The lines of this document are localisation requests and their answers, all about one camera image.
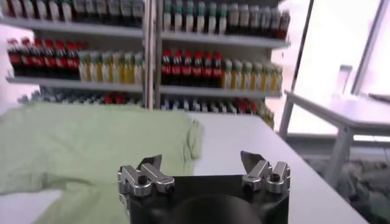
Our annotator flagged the dark bottle navy label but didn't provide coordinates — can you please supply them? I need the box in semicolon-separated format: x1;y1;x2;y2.
270;6;281;39
108;0;121;26
260;5;271;38
73;0;85;24
96;0;109;26
249;4;261;37
131;0;144;27
279;9;291;40
84;0;97;25
119;0;132;27

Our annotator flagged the dark tea bottle white label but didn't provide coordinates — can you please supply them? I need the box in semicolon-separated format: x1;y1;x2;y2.
48;0;60;23
184;0;195;33
218;2;229;35
172;0;184;33
60;0;73;24
163;0;173;33
195;0;207;34
206;1;218;35
21;0;35;21
9;0;21;21
35;0;48;22

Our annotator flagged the dark bottle beige label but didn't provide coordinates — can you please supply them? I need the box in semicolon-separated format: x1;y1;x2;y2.
228;2;239;36
239;3;250;37

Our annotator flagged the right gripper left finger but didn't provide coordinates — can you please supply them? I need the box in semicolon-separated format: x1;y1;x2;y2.
117;153;176;197

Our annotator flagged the white side table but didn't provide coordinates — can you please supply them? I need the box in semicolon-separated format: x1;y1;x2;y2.
278;89;390;189

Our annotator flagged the translucent plastic stand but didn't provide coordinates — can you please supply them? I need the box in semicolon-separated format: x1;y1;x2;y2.
333;64;353;98

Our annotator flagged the grey beverage display shelf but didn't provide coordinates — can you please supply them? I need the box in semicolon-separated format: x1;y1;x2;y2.
0;0;153;110
152;0;290;128

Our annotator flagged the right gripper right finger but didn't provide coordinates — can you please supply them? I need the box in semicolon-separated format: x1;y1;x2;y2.
239;150;291;195

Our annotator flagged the yellow juice bottle green cap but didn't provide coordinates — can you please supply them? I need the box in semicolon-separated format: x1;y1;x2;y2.
122;52;135;85
272;63;283;93
252;60;263;91
101;51;113;83
133;52;144;85
78;51;91;82
233;59;244;91
90;51;102;83
243;60;254;91
222;58;234;90
112;51;124;84
262;62;274;92

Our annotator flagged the black slanted metal pole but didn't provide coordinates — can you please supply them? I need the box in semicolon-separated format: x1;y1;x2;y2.
291;0;314;92

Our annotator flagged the light green polo shirt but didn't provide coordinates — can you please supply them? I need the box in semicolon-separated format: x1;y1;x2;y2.
0;102;205;224

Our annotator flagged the grey crumpled cloth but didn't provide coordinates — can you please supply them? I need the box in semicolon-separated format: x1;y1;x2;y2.
331;158;390;224

